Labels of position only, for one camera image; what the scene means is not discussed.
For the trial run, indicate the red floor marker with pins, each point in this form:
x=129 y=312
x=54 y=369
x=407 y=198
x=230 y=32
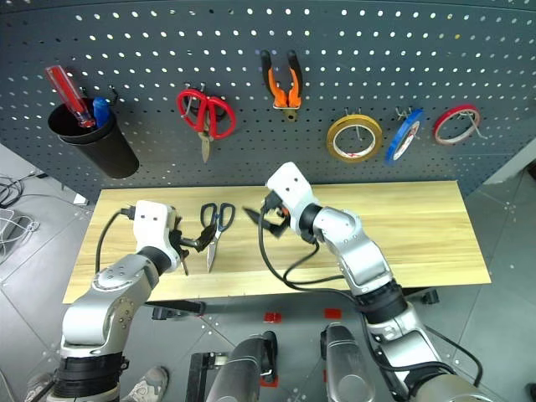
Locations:
x=269 y=381
x=333 y=313
x=272 y=317

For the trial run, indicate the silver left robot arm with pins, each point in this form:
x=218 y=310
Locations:
x=104 y=301

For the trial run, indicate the dark grey perforated pegboard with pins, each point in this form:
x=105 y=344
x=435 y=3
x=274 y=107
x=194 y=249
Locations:
x=259 y=37

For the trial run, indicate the black round holder cup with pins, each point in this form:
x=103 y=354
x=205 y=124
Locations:
x=106 y=151

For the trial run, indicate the orange and black pliers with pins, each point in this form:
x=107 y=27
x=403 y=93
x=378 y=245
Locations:
x=287 y=94

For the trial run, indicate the black table frame bar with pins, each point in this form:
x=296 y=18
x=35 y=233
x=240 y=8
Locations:
x=176 y=309

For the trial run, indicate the black metal stand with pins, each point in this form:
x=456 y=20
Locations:
x=199 y=374

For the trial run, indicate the black pegboard hook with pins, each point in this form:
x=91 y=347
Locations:
x=113 y=94

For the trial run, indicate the dark grey rounded shape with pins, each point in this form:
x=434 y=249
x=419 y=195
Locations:
x=347 y=364

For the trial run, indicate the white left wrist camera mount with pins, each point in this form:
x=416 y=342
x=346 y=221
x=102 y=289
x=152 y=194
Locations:
x=153 y=226

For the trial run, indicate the grey sneaker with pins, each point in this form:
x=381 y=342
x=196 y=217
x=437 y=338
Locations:
x=146 y=385

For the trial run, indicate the yellow tape roll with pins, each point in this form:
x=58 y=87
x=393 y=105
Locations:
x=333 y=142

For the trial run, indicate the red tape roll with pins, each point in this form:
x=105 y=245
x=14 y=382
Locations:
x=444 y=123

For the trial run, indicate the light wooden table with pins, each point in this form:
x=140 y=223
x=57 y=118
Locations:
x=398 y=234

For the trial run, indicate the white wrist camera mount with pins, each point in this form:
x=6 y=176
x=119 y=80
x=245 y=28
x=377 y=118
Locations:
x=153 y=226
x=293 y=184

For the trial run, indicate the white pliers holder bracket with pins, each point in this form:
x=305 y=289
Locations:
x=286 y=107

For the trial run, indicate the black table caster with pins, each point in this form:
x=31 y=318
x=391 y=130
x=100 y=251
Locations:
x=430 y=296

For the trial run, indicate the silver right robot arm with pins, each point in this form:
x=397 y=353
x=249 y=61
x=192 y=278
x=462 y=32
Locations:
x=360 y=247

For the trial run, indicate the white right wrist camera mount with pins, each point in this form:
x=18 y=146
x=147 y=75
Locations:
x=293 y=184

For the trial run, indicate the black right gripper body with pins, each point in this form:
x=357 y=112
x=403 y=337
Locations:
x=274 y=207

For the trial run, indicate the blue tape roll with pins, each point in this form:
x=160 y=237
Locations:
x=402 y=140

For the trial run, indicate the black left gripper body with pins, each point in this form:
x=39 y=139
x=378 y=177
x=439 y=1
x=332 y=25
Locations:
x=176 y=243

